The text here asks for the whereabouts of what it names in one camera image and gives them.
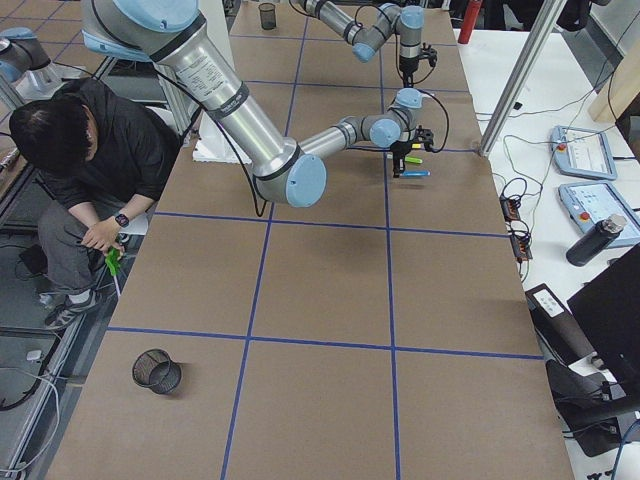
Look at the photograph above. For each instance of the aluminium frame post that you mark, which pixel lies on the aluminium frame post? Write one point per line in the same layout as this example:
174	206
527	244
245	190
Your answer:
535	42

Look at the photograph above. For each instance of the black water bottle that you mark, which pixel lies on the black water bottle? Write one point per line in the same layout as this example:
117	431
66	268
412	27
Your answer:
601	235

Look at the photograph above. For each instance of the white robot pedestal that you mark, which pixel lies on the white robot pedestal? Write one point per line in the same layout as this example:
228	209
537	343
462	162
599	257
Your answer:
212	145

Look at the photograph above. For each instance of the near teach pendant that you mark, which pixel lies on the near teach pendant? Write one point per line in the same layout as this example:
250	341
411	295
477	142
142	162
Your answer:
591	201

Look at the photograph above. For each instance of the teach pendant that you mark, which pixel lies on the teach pendant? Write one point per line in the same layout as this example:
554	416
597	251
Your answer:
591	201
582	153

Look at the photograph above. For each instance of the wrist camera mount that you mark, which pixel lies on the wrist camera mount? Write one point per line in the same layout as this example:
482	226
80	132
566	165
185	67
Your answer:
429	54
424	140

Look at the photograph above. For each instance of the black monitor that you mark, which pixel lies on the black monitor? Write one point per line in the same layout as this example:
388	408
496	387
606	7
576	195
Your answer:
607	311

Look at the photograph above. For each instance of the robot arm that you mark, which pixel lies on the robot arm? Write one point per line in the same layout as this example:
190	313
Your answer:
174	34
404	22

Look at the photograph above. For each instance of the near black mesh cup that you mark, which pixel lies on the near black mesh cup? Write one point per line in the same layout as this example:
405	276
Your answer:
155	370

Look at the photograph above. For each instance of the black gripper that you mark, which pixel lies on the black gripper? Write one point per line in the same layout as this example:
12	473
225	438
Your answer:
400	150
409	66

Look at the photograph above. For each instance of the far black mesh cup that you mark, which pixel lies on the far black mesh cup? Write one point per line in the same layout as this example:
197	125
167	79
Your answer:
267	13

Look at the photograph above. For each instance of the far teach pendant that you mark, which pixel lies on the far teach pendant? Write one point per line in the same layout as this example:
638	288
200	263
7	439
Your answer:
582	153

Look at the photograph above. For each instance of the green white hand tool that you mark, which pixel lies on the green white hand tool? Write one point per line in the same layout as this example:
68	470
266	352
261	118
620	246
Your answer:
112	261

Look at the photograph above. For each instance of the black mesh cup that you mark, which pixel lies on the black mesh cup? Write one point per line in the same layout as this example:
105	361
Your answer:
155	370
267	13

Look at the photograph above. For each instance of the seated person in black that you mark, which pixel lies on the seated person in black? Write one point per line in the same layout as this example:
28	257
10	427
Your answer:
106	160

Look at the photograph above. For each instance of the orange black electronics box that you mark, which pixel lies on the orange black electronics box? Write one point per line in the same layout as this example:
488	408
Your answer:
519	232

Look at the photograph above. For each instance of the blue highlighter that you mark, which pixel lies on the blue highlighter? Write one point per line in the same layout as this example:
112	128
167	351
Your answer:
415	174

